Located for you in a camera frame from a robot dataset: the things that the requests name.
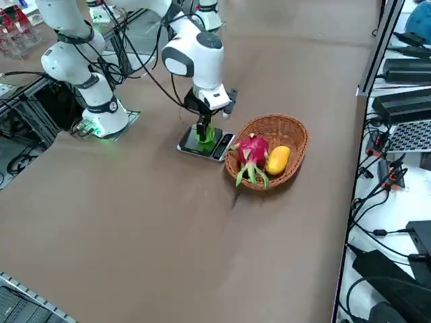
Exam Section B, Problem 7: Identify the red and black power strip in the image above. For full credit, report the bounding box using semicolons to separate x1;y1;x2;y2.
376;157;409;193

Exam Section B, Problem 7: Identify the wrist grey cylinder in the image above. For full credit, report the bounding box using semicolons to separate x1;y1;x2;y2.
221;89;238;120

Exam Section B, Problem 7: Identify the silver aluminium rail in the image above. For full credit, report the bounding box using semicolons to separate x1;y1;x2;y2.
0;271;79;323

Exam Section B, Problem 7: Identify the black metal frame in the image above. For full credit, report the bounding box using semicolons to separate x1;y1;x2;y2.
0;72;87;151

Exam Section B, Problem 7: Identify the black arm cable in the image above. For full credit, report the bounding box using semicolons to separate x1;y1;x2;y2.
100;0;203;112

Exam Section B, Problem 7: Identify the white electronic kitchen scale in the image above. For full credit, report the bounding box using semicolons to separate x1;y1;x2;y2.
176;123;236;163

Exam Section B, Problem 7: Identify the silver aluminium post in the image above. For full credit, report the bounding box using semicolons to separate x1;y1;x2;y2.
356;0;406;98

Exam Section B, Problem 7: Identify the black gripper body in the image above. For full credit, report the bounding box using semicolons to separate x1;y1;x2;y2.
183;87;217;118

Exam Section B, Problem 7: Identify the large black power adapter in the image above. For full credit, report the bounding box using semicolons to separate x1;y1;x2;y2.
371;87;431;124

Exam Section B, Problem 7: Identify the white device with green light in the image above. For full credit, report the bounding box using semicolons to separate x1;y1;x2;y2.
86;0;114;24

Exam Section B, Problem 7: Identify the pink dragon fruit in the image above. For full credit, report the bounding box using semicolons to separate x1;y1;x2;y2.
230;133;271;188

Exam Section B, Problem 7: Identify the clear acrylic rack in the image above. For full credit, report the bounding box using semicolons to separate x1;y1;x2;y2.
0;5;44;61

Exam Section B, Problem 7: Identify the black cable with ferrite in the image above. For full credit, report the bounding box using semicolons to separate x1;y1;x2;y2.
348;198;410;238

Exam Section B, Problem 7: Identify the green apple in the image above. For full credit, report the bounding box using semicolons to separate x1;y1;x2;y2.
194;122;216;146

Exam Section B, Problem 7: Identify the blue rounded object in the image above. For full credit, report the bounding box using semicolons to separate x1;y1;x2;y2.
405;0;431;36

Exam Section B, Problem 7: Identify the long black power adapter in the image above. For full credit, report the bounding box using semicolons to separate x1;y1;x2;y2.
383;57;431;85

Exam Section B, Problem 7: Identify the small black power adapter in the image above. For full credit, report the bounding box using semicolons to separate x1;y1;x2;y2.
393;31;428;48

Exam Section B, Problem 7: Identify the red translucent object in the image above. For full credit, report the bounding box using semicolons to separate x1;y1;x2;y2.
0;6;28;34

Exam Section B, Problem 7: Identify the yellow mango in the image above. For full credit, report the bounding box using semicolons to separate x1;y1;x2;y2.
265;145;292;176

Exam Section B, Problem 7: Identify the white perforated board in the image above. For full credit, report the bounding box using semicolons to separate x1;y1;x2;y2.
386;119;431;155

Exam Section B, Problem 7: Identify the black box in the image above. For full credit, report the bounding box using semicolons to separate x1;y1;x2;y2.
405;220;431;256

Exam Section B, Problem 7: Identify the red and black connector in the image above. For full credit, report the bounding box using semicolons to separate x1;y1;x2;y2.
366;130;391;156

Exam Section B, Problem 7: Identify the brown wicker basket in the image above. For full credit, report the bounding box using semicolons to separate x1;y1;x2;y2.
224;113;310;191

